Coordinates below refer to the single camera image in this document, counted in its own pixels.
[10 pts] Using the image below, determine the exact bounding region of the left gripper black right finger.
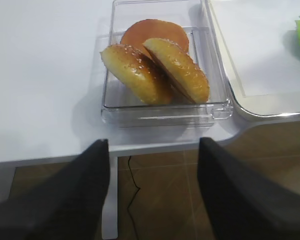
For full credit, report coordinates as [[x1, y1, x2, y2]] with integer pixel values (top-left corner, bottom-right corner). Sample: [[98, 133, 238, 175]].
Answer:
[[197, 137, 300, 240]]

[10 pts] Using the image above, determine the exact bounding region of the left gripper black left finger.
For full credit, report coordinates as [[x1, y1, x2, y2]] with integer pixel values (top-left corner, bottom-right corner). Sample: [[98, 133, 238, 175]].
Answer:
[[0, 139, 110, 240]]

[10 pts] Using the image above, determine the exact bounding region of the white table leg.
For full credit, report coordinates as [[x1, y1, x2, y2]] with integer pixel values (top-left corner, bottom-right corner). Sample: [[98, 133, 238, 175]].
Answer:
[[101, 148, 118, 240]]

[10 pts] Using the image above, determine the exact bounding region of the white metal serving tray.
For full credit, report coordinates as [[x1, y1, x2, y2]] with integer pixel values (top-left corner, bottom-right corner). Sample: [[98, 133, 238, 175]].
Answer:
[[209, 0, 300, 121]]

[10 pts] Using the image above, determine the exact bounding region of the left sesame top bun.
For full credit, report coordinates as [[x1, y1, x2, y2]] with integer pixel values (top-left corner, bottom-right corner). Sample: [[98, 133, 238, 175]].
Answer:
[[100, 44, 174, 105]]

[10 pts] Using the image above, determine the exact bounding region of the sesame bun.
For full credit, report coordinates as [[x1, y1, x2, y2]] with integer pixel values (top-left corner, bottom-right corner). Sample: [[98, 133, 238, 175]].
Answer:
[[142, 38, 210, 104], [100, 44, 174, 105]]

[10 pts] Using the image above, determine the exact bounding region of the clear plastic bun container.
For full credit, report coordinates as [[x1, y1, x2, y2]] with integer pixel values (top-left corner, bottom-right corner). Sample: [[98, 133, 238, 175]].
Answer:
[[101, 0, 233, 127]]

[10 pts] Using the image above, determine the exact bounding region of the right sesame top bun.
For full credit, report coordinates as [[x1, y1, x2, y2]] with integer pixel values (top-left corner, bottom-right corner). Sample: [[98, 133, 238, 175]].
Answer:
[[142, 38, 210, 104]]

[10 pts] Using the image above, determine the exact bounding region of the white paper tray liner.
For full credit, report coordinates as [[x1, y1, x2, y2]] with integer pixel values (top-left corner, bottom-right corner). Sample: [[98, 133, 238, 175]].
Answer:
[[212, 0, 300, 96]]

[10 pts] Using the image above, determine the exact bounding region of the bottom bun half, orange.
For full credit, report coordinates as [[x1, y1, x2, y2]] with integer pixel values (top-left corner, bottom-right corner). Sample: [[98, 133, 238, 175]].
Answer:
[[120, 19, 189, 59]]

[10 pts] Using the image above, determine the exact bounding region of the black cable on floor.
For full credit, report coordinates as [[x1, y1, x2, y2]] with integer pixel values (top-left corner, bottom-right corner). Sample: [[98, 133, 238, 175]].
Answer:
[[126, 155, 141, 240]]

